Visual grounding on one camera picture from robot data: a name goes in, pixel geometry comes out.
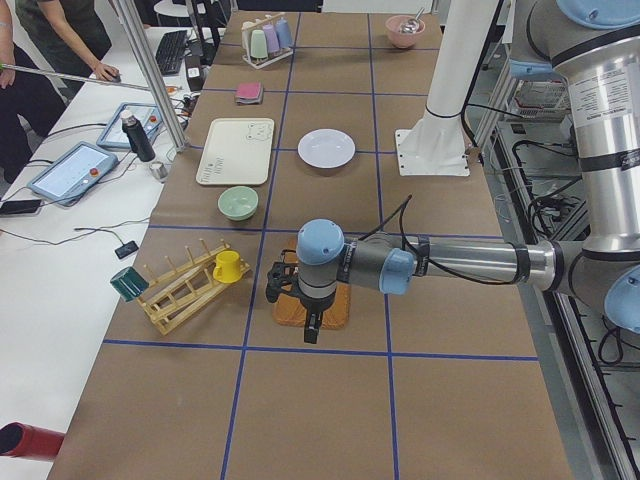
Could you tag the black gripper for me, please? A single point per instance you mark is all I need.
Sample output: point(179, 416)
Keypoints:
point(315, 305)

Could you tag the white round plate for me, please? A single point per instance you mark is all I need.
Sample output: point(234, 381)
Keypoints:
point(326, 148)

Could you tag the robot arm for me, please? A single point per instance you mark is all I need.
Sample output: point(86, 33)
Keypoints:
point(594, 46)

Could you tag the cream bear tray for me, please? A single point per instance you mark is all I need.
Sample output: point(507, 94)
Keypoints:
point(237, 151)

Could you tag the wooden cutting board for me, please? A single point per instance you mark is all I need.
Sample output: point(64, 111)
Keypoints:
point(289, 311)

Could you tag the yellow mug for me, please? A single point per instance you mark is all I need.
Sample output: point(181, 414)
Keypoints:
point(228, 267)

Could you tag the green bowl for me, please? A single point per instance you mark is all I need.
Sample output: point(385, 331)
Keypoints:
point(238, 203)

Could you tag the wooden mug rack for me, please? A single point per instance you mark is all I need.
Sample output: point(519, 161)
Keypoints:
point(185, 289)

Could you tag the dark green mug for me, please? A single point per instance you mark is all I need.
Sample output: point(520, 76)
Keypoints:
point(129, 284)

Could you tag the small black device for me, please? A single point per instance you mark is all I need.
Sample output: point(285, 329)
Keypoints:
point(126, 249)

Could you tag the small metal cup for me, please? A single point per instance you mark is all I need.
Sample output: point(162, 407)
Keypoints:
point(158, 170)

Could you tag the pink folded cloth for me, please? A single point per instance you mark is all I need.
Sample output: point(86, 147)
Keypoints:
point(249, 93)

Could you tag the black water bottle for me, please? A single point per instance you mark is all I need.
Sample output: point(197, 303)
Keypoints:
point(137, 136)

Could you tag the white cup rack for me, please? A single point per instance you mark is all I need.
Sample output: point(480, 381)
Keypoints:
point(248, 27)

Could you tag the near teach pendant tablet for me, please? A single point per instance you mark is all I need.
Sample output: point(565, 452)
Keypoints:
point(67, 179)

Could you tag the green cup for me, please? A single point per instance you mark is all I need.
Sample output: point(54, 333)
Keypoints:
point(258, 48)

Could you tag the purple cup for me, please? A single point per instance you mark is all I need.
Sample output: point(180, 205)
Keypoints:
point(271, 37)

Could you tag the pink bowl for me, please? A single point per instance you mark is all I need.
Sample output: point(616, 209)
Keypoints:
point(397, 37)

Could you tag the blue cup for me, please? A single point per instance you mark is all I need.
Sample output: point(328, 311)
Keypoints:
point(283, 33)

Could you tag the black keyboard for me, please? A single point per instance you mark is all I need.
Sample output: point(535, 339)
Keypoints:
point(170, 52)

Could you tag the metal spoon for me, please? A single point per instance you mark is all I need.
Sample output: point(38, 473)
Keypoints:
point(412, 25)

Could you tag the black smartphone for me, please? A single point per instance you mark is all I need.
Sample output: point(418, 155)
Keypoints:
point(20, 207)

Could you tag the red cylinder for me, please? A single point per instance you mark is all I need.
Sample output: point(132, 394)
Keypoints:
point(20, 440)

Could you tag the white camera pole base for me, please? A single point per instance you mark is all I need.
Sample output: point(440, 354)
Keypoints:
point(435, 146)

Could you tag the aluminium frame post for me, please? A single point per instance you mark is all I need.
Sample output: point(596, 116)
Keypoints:
point(130, 20)

